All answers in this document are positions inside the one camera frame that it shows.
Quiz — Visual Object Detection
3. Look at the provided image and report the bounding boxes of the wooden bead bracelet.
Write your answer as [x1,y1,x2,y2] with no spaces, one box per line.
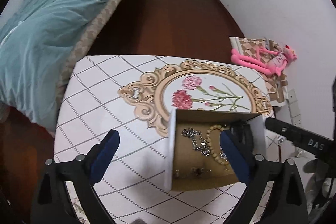
[205,123,233,171]

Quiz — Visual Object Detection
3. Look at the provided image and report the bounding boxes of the black smart band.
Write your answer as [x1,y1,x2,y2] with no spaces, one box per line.
[230,121,254,164]

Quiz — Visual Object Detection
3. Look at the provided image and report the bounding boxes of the white cardboard box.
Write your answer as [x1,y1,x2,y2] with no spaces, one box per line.
[164,109,266,192]

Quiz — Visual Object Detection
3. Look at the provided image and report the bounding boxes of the silver chain necklace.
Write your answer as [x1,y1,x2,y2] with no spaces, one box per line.
[180,127,211,157]

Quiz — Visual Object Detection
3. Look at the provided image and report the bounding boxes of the white plastic bag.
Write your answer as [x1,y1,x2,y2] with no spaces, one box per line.
[303,159,335,214]

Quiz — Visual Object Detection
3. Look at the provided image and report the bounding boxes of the patterned tablecloth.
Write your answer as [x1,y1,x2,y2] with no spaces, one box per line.
[54,55,273,223]

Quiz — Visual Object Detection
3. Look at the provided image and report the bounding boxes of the checkered cushion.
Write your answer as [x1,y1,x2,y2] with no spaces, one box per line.
[228,36,289,107]

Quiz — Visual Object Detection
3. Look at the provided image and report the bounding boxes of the pink panther plush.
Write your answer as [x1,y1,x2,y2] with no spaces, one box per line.
[231,43,298,76]

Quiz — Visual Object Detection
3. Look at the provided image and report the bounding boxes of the bed mattress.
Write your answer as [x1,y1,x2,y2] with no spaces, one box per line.
[56,0,122,101]

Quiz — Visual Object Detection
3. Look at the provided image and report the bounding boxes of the teal blanket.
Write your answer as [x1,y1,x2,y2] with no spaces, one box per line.
[1,0,108,132]

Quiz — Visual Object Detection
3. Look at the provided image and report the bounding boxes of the wall socket strip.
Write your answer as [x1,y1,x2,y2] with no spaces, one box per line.
[288,89,302,127]

